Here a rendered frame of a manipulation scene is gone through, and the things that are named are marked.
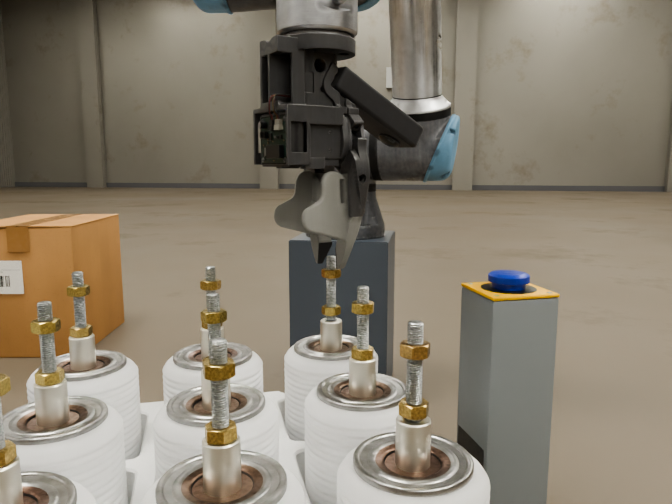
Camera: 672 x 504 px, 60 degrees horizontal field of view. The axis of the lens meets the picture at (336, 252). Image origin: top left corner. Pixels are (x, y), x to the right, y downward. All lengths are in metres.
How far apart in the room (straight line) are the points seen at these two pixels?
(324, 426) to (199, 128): 9.73
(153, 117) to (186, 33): 1.47
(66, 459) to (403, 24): 0.80
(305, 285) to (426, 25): 0.48
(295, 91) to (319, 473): 0.32
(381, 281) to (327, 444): 0.60
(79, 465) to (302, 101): 0.34
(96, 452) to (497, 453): 0.37
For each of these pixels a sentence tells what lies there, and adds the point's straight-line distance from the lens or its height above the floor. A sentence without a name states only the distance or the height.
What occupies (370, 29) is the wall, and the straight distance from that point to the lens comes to 9.61.
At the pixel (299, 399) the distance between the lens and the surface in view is 0.59.
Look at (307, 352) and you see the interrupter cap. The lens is 0.58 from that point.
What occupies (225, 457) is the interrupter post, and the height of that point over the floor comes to 0.27.
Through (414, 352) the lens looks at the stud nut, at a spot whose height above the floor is 0.33.
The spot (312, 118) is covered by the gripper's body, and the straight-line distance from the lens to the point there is 0.52.
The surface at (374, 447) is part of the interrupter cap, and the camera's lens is 0.40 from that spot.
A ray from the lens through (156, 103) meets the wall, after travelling 10.46.
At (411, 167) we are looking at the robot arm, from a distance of 1.04.
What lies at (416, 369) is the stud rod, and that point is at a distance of 0.37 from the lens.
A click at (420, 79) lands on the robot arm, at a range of 1.02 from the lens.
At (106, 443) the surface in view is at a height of 0.24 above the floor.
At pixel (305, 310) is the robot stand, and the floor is 0.17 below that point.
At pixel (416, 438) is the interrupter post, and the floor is 0.27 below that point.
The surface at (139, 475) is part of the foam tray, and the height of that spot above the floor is 0.18.
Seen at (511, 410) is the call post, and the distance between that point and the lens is 0.61.
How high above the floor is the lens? 0.44
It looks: 9 degrees down
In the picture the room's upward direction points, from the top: straight up
